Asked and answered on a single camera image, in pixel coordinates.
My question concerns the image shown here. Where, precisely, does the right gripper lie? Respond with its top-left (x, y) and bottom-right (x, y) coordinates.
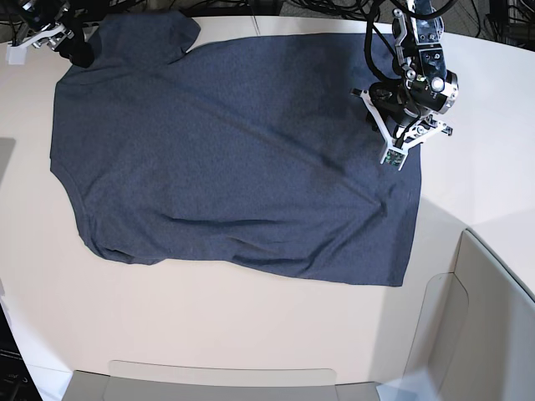
top-left (39, 23), bottom-right (94, 69)

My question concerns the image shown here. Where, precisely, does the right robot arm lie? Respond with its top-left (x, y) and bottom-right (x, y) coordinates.
top-left (6, 1), bottom-right (94, 68)

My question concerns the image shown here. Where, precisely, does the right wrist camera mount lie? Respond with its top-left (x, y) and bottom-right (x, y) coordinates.
top-left (6, 23), bottom-right (70, 66)

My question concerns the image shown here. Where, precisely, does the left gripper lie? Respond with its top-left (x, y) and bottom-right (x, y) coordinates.
top-left (375, 100), bottom-right (431, 128)

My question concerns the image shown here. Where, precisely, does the dark blue t-shirt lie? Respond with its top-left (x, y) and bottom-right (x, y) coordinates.
top-left (50, 12), bottom-right (421, 287)

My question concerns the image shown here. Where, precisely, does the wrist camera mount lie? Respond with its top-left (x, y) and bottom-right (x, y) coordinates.
top-left (351, 89), bottom-right (453, 170)
top-left (6, 23), bottom-right (70, 66)

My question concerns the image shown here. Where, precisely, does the grey panel at bottom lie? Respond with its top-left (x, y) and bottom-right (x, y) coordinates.
top-left (63, 360), bottom-right (380, 400)

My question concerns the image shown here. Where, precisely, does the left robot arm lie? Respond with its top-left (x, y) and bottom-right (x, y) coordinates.
top-left (364, 1), bottom-right (459, 145)

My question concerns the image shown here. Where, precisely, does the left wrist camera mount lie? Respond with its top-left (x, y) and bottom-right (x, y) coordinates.
top-left (351, 89), bottom-right (453, 170)

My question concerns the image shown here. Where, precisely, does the grey panel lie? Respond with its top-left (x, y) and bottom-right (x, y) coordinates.
top-left (401, 231), bottom-right (534, 400)
top-left (63, 360), bottom-right (380, 400)

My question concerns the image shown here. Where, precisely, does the grey panel at right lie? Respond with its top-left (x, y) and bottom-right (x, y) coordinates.
top-left (401, 231), bottom-right (534, 400)

